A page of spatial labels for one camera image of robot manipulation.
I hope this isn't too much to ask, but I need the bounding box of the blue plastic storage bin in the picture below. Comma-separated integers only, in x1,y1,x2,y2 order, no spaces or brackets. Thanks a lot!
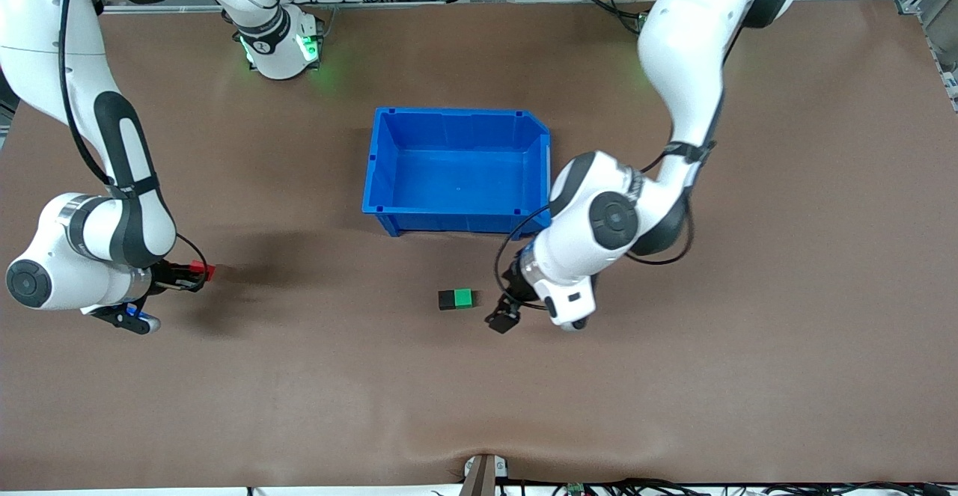
361,106,553,241

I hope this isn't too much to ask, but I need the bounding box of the table cover sheet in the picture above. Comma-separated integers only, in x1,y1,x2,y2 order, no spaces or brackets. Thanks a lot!
0,0,958,491

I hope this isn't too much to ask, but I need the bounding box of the metal table edge clamp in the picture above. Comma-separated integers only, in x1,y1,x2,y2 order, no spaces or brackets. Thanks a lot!
463,453,510,496

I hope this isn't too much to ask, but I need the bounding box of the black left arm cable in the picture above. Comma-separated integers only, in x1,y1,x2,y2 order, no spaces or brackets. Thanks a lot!
494,0,742,310

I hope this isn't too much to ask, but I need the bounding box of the aluminium frame profile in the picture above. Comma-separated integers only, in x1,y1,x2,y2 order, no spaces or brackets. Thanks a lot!
894,0,958,111

